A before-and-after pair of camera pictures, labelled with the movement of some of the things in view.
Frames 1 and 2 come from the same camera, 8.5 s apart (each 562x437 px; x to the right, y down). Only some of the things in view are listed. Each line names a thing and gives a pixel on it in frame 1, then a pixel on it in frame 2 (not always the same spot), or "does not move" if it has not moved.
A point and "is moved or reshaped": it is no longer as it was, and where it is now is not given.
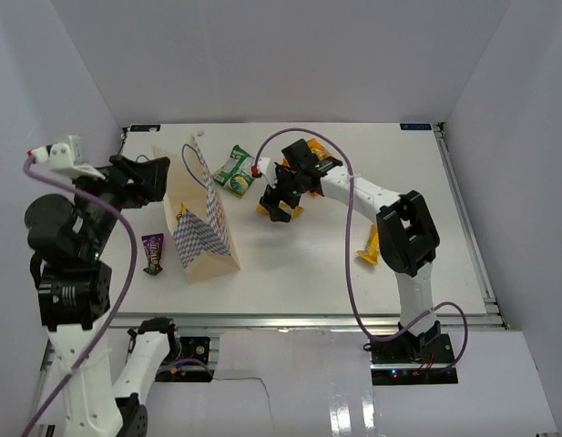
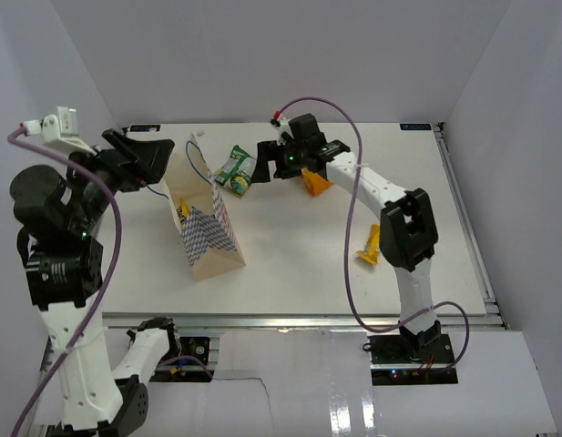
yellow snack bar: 371,252 does not move
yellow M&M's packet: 183,209 is moved or reshaped
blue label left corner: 144,127 does not move
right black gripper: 271,199 -> 270,151
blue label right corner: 415,127 does not move
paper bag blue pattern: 196,216 does not move
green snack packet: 236,176 does not move
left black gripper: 149,175 -> 148,157
